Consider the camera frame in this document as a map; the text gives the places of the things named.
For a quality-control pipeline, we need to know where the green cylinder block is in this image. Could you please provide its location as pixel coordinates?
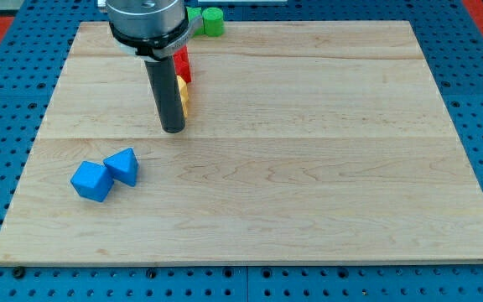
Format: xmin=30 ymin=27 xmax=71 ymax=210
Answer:
xmin=202 ymin=8 xmax=224 ymax=37

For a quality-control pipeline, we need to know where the blue triangle block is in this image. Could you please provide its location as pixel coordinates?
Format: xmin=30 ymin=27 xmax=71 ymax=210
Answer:
xmin=103 ymin=148 xmax=138 ymax=186

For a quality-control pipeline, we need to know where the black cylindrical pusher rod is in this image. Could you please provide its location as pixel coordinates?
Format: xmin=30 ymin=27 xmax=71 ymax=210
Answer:
xmin=145 ymin=56 xmax=185 ymax=133

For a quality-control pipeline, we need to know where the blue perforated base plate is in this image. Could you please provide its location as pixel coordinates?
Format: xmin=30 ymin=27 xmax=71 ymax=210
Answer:
xmin=0 ymin=0 xmax=483 ymax=301

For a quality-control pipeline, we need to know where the red block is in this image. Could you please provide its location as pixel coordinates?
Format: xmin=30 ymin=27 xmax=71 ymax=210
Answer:
xmin=174 ymin=46 xmax=192 ymax=83

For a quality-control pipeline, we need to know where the blue cube block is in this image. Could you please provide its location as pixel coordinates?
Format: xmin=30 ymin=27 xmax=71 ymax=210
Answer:
xmin=70 ymin=161 xmax=114 ymax=202

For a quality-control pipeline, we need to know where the yellow block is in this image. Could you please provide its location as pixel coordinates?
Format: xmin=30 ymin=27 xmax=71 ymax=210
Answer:
xmin=177 ymin=75 xmax=189 ymax=117

